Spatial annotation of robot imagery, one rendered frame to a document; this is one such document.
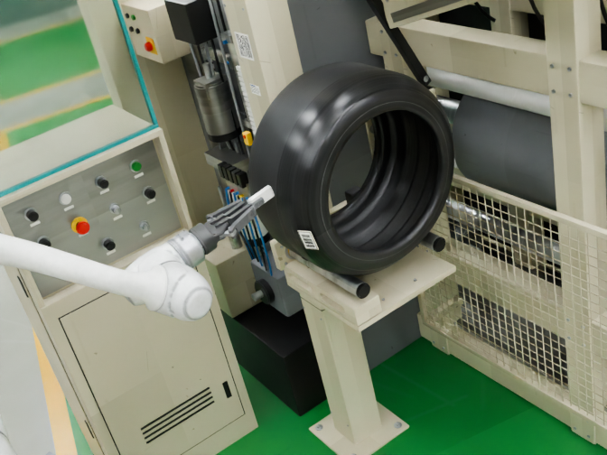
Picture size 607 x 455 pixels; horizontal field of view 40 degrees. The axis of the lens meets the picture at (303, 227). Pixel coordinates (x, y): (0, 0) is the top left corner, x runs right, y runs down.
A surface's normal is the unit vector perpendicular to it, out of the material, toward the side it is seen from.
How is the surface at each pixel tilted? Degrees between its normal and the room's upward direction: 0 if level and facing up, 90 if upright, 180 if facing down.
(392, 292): 0
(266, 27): 90
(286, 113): 34
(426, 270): 0
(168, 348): 90
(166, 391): 90
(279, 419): 0
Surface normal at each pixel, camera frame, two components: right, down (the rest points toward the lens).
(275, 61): 0.56, 0.31
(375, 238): -0.33, -0.76
